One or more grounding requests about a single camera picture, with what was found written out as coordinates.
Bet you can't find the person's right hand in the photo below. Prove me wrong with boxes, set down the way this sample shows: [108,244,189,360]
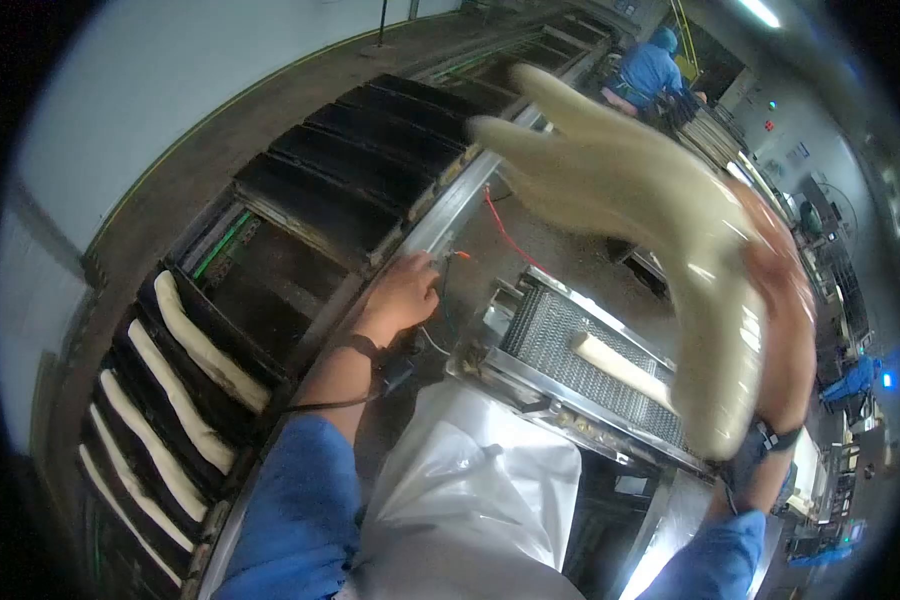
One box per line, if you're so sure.
[727,180,819,438]

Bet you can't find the person's left hand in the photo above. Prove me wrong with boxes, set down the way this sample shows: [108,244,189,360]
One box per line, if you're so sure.
[357,252,442,348]

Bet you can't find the person's left fingers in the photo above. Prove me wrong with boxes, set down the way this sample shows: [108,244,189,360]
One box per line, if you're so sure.
[403,252,442,318]

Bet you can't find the long stretched dough piece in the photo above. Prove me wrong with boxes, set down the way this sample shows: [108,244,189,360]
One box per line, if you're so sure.
[468,63,770,462]

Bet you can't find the black wrist band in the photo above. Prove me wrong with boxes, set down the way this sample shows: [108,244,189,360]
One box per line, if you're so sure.
[723,417,804,472]
[339,333,417,397]

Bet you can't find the long conveyor with black trays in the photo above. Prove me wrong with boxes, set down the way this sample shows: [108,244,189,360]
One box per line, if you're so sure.
[75,3,625,600]

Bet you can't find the small steel mesh conveyor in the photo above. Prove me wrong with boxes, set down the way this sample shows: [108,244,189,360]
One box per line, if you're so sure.
[445,265,715,475]

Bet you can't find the short dough roll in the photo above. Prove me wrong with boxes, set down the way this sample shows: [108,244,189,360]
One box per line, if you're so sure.
[572,331,678,412]

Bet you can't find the dough strip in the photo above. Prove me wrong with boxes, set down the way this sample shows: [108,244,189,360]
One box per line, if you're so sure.
[126,319,238,475]
[153,270,273,415]
[99,369,210,524]
[87,403,197,554]
[78,444,184,588]

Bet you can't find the stack of metal trays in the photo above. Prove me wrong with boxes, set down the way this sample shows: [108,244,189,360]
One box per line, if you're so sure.
[671,101,747,172]

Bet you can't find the green wire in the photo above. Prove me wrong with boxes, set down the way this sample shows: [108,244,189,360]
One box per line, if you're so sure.
[436,258,460,340]

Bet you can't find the red wire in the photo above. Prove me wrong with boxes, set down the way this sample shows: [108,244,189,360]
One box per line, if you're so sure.
[482,186,550,274]

